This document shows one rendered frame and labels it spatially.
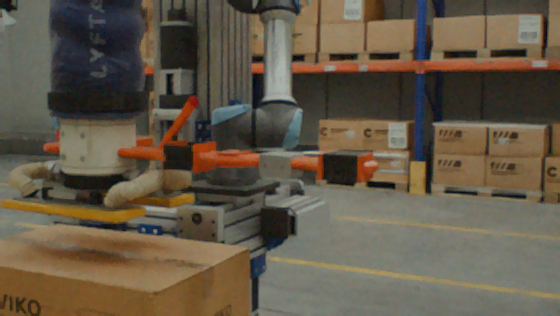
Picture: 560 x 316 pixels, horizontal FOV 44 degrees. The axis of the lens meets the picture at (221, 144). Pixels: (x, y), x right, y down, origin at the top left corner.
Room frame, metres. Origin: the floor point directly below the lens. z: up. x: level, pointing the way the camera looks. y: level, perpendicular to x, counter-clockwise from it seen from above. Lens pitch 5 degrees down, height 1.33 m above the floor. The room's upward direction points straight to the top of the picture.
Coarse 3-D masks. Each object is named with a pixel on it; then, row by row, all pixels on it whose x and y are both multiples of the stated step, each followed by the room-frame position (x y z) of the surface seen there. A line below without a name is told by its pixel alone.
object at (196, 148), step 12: (168, 144) 1.43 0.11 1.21; (180, 144) 1.47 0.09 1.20; (192, 144) 1.49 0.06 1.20; (204, 144) 1.42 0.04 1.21; (168, 156) 1.42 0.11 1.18; (180, 156) 1.41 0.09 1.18; (192, 156) 1.39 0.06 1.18; (168, 168) 1.41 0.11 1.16; (180, 168) 1.40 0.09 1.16; (204, 168) 1.42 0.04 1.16
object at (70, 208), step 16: (96, 192) 1.45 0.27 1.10; (16, 208) 1.50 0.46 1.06; (32, 208) 1.48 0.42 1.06; (48, 208) 1.45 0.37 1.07; (64, 208) 1.43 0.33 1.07; (80, 208) 1.42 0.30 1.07; (96, 208) 1.41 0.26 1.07; (112, 208) 1.40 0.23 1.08; (128, 208) 1.43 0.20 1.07; (144, 208) 1.44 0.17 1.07
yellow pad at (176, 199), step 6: (180, 192) 1.61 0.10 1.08; (84, 198) 1.65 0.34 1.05; (138, 198) 1.57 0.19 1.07; (144, 198) 1.56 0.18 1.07; (150, 198) 1.56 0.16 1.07; (156, 198) 1.55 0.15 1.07; (162, 198) 1.55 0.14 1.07; (168, 198) 1.55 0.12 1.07; (174, 198) 1.55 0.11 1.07; (180, 198) 1.56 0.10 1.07; (186, 198) 1.58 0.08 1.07; (192, 198) 1.60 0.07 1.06; (138, 204) 1.57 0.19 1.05; (144, 204) 1.56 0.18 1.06; (150, 204) 1.55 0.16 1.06; (156, 204) 1.54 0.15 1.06; (162, 204) 1.53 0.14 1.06; (168, 204) 1.53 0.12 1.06; (174, 204) 1.54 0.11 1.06; (180, 204) 1.56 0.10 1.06
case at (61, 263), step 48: (0, 240) 1.68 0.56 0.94; (48, 240) 1.68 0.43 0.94; (96, 240) 1.68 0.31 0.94; (144, 240) 1.68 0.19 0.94; (192, 240) 1.67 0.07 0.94; (0, 288) 1.45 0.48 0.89; (48, 288) 1.38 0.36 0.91; (96, 288) 1.32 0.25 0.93; (144, 288) 1.28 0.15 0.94; (192, 288) 1.37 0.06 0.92; (240, 288) 1.56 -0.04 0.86
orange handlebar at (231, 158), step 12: (48, 144) 1.62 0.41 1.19; (144, 144) 1.77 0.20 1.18; (120, 156) 1.50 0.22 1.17; (132, 156) 1.48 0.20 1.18; (144, 156) 1.47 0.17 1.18; (156, 156) 1.45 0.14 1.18; (204, 156) 1.39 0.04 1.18; (216, 156) 1.38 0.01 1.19; (228, 156) 1.36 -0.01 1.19; (240, 156) 1.35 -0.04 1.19; (252, 156) 1.34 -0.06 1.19; (300, 168) 1.28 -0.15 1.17; (312, 168) 1.27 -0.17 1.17; (372, 168) 1.22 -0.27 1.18
